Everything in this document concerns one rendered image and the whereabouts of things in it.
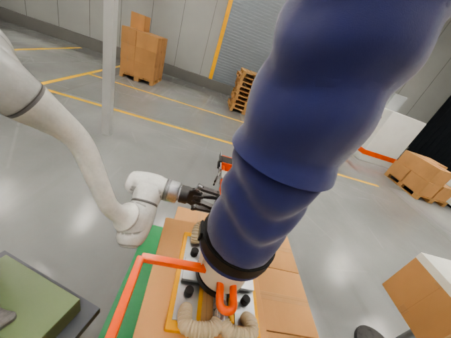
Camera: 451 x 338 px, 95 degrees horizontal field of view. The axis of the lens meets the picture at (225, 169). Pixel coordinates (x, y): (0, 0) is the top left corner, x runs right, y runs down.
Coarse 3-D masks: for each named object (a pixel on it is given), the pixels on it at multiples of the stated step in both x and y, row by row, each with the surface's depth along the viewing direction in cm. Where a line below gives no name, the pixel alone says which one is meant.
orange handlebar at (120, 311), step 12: (228, 168) 113; (156, 264) 60; (168, 264) 60; (180, 264) 61; (192, 264) 62; (132, 276) 54; (132, 288) 52; (216, 288) 59; (120, 300) 49; (216, 300) 56; (120, 312) 47; (228, 312) 54; (120, 324) 46; (108, 336) 43
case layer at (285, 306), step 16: (288, 240) 180; (288, 256) 164; (272, 272) 147; (288, 272) 151; (272, 288) 137; (288, 288) 140; (272, 304) 128; (288, 304) 131; (304, 304) 134; (272, 320) 120; (288, 320) 123; (304, 320) 126; (272, 336) 113; (288, 336) 115; (304, 336) 118
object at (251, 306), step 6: (240, 294) 70; (246, 294) 69; (252, 294) 72; (228, 300) 69; (240, 300) 68; (246, 300) 67; (252, 300) 70; (240, 306) 67; (246, 306) 68; (252, 306) 68; (240, 312) 66; (252, 312) 67; (234, 318) 64; (240, 324) 63; (258, 324) 65; (258, 336) 62
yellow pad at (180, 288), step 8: (184, 240) 82; (184, 248) 79; (192, 248) 77; (200, 248) 80; (184, 256) 76; (192, 256) 76; (176, 272) 71; (176, 280) 68; (176, 288) 66; (184, 288) 66; (192, 288) 65; (200, 288) 69; (176, 296) 64; (184, 296) 65; (192, 296) 65; (200, 296) 66; (176, 304) 62; (192, 304) 63; (200, 304) 65; (168, 312) 61; (176, 312) 61; (200, 312) 63; (168, 320) 59; (176, 320) 59; (200, 320) 61; (168, 328) 57; (176, 328) 58
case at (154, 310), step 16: (176, 224) 89; (192, 224) 92; (160, 240) 80; (176, 240) 83; (176, 256) 77; (160, 272) 71; (160, 288) 66; (256, 288) 77; (144, 304) 61; (160, 304) 63; (208, 304) 67; (144, 320) 58; (160, 320) 60; (208, 320) 63; (144, 336) 56; (160, 336) 57; (176, 336) 58
